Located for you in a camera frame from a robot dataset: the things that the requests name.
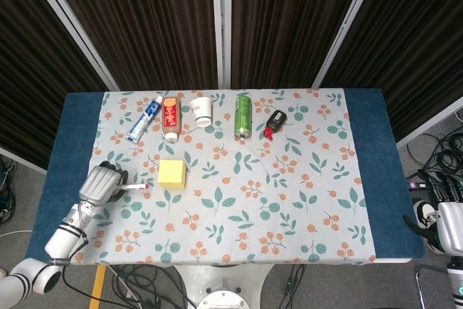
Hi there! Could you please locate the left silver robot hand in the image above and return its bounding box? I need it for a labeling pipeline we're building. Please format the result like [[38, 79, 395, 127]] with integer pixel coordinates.
[[78, 160, 129, 208]]

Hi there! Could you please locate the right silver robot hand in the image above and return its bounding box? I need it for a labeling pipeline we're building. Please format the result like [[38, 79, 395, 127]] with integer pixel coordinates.
[[402, 201, 463, 256]]

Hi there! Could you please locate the red and white marker pen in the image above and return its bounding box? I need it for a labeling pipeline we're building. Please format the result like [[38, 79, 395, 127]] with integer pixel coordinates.
[[117, 183, 151, 192]]

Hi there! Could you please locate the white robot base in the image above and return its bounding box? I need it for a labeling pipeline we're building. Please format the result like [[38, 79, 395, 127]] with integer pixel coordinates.
[[173, 263, 273, 309]]

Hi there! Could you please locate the black and white shoe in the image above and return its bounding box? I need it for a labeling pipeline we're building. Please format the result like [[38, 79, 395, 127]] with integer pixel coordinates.
[[412, 199, 448, 255]]

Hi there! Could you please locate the black power strip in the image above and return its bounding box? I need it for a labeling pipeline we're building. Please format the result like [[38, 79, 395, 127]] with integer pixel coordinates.
[[407, 177, 435, 190]]

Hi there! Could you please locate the blue table cover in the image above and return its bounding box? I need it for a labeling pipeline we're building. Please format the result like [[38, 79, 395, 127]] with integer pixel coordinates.
[[27, 88, 426, 265]]

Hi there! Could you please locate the yellow cube block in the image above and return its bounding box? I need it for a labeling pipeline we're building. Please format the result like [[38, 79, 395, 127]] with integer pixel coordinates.
[[158, 158, 187, 190]]

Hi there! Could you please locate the blue white toothpaste tube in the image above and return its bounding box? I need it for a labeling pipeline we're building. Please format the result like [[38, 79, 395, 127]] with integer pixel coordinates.
[[125, 94, 164, 143]]

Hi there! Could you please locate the brown bottle with red label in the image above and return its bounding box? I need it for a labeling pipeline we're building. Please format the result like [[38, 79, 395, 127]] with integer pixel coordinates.
[[161, 96, 182, 143]]

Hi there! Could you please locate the yellow floor tape strip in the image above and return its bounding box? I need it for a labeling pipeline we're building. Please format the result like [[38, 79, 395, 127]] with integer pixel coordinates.
[[89, 264, 108, 309]]

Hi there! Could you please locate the white paper cup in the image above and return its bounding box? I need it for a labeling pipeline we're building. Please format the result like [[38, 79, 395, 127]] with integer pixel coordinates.
[[189, 96, 213, 128]]

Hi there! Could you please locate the dark ribbed partition panel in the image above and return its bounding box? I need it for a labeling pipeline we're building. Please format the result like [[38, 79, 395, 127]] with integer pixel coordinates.
[[231, 0, 370, 89], [43, 0, 218, 91], [0, 0, 109, 171], [321, 0, 463, 143]]

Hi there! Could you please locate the floral printed tablecloth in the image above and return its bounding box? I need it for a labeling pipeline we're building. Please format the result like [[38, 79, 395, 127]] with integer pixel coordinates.
[[70, 88, 377, 265]]

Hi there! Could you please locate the green drink can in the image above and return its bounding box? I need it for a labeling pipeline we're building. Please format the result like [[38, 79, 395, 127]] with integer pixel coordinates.
[[234, 96, 253, 140]]

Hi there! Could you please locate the black bottle with red cap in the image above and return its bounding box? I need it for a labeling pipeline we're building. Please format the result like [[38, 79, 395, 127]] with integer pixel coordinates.
[[263, 109, 288, 141]]

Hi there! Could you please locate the silver metal tube frame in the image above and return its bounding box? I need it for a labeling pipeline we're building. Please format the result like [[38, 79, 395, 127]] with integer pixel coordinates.
[[415, 267, 449, 309]]

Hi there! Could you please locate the black floor cable bundle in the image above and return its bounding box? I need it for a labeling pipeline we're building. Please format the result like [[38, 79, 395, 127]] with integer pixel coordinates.
[[61, 263, 198, 309], [407, 130, 463, 201], [0, 155, 18, 226]]

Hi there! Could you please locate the white partition base rail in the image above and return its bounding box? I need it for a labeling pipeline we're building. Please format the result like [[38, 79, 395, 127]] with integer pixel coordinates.
[[0, 146, 48, 175], [396, 96, 463, 150]]

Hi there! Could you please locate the white floor cable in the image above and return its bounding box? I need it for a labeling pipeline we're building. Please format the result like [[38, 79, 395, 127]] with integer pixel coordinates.
[[0, 229, 34, 238]]

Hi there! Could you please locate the white partition frame post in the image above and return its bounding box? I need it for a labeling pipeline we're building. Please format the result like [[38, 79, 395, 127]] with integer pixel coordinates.
[[211, 0, 232, 89], [20, 0, 121, 92], [311, 0, 385, 89]]

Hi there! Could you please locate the black cable with green light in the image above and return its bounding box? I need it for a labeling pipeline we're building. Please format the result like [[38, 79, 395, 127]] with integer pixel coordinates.
[[284, 263, 307, 309]]

